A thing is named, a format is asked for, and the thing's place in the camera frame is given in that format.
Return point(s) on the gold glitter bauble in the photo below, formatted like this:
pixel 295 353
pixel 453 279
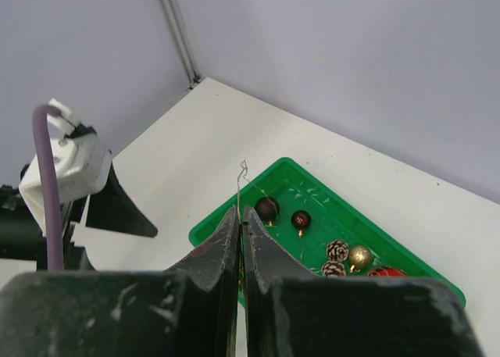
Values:
pixel 359 258

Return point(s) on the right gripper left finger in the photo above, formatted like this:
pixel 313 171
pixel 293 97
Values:
pixel 189 309

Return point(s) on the left aluminium frame post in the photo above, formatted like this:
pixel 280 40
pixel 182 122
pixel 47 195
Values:
pixel 175 22

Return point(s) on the frosted pine cone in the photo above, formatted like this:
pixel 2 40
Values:
pixel 337 250
pixel 333 268

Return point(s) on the large red glitter bauble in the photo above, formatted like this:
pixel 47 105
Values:
pixel 386 271

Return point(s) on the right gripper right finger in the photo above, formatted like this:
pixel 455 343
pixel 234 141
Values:
pixel 291 311

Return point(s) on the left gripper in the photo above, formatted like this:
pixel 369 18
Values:
pixel 111 209

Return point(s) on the large brown matte bauble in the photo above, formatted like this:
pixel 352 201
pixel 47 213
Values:
pixel 267 209

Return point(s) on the small brown shiny bauble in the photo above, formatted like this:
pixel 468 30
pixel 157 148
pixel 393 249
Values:
pixel 301 220

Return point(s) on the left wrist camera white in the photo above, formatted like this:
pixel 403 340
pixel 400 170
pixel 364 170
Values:
pixel 69 158

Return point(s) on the green plastic tray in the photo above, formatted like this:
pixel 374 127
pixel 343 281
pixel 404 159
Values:
pixel 333 218

